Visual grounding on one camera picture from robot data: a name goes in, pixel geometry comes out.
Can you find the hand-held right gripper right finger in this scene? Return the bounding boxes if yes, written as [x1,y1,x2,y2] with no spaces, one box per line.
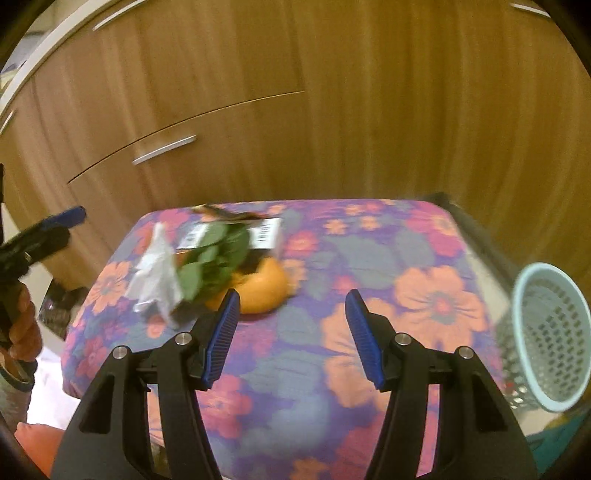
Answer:
[345,289,539,480]

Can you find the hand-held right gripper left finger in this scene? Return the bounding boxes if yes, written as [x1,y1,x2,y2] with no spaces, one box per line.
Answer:
[50,288,241,480]

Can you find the orange peel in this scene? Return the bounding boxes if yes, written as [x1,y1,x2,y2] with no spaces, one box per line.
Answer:
[203,257,290,316]

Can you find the green vegetable leaves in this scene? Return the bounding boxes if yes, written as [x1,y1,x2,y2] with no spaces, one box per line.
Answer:
[178,224,253,302]

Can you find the white tissue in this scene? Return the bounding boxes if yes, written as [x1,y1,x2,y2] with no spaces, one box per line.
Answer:
[126,222,184,329]

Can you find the clear printed plastic packet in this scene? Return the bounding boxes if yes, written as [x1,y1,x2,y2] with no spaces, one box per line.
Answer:
[178,203,283,260]

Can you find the light blue plastic basket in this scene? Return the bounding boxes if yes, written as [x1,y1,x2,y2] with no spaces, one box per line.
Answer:
[496,262,591,414]

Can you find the person's left hand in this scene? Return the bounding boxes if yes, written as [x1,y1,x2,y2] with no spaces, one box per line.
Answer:
[8,287,43,363]

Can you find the wooden cabinet door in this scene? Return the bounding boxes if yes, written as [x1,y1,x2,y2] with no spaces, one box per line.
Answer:
[0,92,75,287]
[272,0,591,296]

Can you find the floral cloth covered stool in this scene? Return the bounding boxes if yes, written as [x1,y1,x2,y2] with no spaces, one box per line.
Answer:
[60,198,514,480]

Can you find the orange cloth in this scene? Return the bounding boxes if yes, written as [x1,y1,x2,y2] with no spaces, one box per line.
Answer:
[14,422,68,479]

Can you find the dark cabinet plinth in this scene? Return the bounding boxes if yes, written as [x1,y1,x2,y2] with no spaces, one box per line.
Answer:
[427,191,520,283]

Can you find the wooden cabinet drawer front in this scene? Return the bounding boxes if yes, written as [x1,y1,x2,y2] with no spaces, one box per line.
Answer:
[18,0,308,185]
[46,91,334,296]

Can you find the teal printed carton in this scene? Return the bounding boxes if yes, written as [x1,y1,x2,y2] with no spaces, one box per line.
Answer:
[526,413,585,462]

